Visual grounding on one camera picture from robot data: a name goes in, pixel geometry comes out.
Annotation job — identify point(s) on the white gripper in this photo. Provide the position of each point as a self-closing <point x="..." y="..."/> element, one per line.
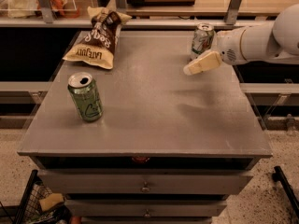
<point x="230" y="47"/>

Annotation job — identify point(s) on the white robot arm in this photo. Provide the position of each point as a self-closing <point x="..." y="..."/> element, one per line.
<point x="272" y="42"/>

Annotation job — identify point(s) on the white green 7up can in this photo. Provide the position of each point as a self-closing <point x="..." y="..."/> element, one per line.
<point x="202" y="39"/>

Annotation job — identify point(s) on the green soda can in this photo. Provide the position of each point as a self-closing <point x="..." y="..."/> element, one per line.
<point x="83" y="90"/>

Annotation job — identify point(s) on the grey drawer cabinet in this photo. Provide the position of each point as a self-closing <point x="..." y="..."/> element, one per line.
<point x="185" y="124"/>

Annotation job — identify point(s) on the brown yellow chip bag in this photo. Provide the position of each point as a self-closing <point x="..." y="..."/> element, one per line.
<point x="97" y="47"/>

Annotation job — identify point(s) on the red object in cabinet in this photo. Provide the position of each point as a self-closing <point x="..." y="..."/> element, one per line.
<point x="139" y="159"/>

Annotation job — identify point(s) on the upper grey drawer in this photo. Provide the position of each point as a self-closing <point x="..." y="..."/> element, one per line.
<point x="83" y="182"/>

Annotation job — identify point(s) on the grey drawer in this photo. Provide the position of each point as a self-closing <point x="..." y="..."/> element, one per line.
<point x="83" y="182"/>
<point x="145" y="208"/>

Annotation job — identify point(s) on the lower grey drawer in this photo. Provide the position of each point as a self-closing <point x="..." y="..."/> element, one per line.
<point x="145" y="208"/>

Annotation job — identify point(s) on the clear plastic container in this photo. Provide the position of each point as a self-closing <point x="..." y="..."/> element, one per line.
<point x="29" y="8"/>

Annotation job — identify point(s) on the yellow sponge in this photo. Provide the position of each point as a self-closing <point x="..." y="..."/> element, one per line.
<point x="47" y="203"/>

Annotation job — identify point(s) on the black frame bar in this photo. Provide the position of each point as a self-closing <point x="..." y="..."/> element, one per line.
<point x="279" y="176"/>

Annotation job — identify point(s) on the black wire basket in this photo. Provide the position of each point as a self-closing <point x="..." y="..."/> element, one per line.
<point x="29" y="210"/>

